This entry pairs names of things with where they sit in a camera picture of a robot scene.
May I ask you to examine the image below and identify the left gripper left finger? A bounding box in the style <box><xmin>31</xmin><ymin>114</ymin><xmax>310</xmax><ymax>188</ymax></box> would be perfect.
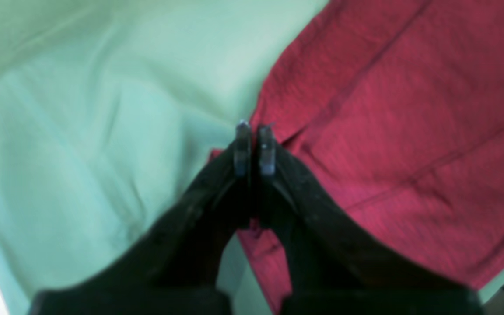
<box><xmin>29</xmin><ymin>120</ymin><xmax>252</xmax><ymax>315</ymax></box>

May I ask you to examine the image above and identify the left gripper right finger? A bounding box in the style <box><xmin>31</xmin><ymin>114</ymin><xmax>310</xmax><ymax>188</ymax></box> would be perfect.
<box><xmin>256</xmin><ymin>126</ymin><xmax>483</xmax><ymax>315</ymax></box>

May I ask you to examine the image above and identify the red T-shirt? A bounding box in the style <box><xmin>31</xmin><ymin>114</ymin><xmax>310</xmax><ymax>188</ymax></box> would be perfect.
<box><xmin>251</xmin><ymin>0</ymin><xmax>504</xmax><ymax>299</ymax></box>

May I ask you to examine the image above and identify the green table cloth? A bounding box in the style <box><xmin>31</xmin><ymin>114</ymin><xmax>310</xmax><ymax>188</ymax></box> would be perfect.
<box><xmin>0</xmin><ymin>0</ymin><xmax>504</xmax><ymax>315</ymax></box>

